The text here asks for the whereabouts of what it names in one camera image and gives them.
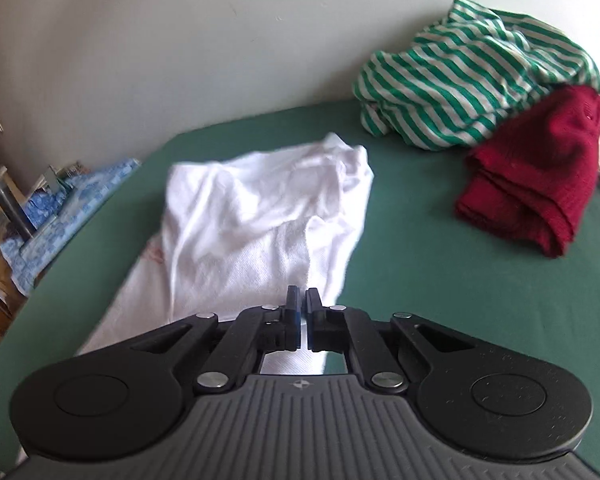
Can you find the dark metal tube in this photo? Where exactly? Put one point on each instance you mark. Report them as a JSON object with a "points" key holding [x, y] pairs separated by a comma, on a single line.
{"points": [[15, 212]]}

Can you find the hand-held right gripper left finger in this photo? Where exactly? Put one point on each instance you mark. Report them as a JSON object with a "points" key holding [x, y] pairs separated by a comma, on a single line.
{"points": [[297, 322]]}

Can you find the green white striped shirt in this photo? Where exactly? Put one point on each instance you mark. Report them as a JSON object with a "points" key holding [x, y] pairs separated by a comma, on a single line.
{"points": [[430, 85]]}

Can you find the dark red knit sweater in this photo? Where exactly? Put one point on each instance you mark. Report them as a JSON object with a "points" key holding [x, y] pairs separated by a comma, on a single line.
{"points": [[530, 170]]}

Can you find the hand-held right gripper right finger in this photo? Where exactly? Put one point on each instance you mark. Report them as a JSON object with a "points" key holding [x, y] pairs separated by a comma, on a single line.
{"points": [[314, 320]]}

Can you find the blue patterned cloth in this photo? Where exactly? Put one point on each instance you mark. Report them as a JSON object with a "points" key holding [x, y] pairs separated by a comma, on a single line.
{"points": [[80, 200]]}

